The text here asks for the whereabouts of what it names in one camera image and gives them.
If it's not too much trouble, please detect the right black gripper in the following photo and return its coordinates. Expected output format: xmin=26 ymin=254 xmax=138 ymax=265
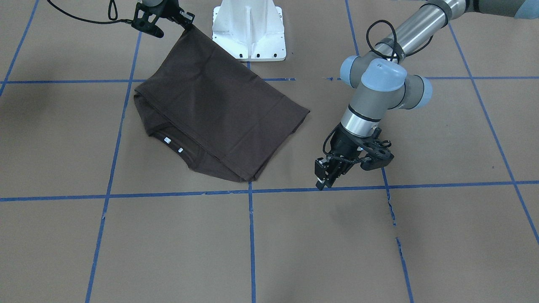
xmin=158 ymin=0 xmax=196 ymax=29

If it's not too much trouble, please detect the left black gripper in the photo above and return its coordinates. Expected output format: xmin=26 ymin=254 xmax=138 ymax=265
xmin=314 ymin=124 xmax=365 ymax=191

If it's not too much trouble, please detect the dark brown t-shirt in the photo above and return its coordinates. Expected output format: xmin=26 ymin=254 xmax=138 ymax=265
xmin=133 ymin=27 xmax=309 ymax=182

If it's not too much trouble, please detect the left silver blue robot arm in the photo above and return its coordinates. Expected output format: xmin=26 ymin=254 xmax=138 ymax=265
xmin=314 ymin=0 xmax=538 ymax=190

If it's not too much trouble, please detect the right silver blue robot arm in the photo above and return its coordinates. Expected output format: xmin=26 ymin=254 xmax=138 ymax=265
xmin=137 ymin=0 xmax=195 ymax=29

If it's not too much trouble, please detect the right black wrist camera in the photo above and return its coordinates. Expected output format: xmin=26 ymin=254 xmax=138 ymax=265
xmin=131 ymin=0 xmax=164 ymax=38

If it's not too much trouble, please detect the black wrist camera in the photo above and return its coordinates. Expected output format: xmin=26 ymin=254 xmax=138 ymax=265
xmin=358 ymin=127 xmax=394 ymax=171
xmin=131 ymin=0 xmax=164 ymax=38

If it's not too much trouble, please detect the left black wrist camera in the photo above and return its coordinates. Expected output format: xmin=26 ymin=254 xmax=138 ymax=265
xmin=358 ymin=127 xmax=394 ymax=171

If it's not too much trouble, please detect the white pedestal column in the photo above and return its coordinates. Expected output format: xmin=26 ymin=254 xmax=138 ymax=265
xmin=212 ymin=0 xmax=287 ymax=62

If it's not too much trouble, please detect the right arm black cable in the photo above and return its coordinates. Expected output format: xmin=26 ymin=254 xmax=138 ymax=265
xmin=46 ymin=0 xmax=137 ymax=25

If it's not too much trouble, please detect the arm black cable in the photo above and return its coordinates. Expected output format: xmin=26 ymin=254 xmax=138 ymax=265
xmin=46 ymin=0 xmax=137 ymax=25
xmin=322 ymin=20 xmax=434 ymax=162

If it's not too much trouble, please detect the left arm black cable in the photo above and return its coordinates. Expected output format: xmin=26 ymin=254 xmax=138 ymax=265
xmin=322 ymin=20 xmax=434 ymax=162

